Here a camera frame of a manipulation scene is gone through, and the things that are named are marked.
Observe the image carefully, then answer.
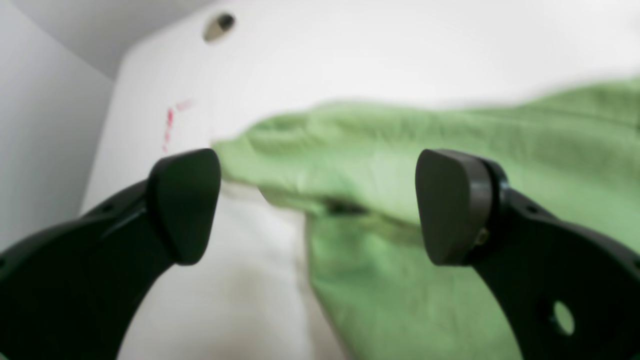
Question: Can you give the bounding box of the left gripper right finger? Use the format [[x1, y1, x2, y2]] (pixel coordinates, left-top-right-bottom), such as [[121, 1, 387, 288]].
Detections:
[[414, 149, 640, 360]]

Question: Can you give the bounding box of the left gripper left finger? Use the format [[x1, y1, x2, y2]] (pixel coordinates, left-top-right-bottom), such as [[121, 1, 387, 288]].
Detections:
[[0, 148, 221, 360]]

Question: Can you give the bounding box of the green t-shirt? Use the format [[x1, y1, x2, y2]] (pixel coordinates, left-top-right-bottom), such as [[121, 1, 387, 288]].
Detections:
[[212, 77, 639, 360]]

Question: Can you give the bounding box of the red tape marking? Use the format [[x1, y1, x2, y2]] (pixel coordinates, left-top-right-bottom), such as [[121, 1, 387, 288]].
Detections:
[[161, 98, 194, 155]]

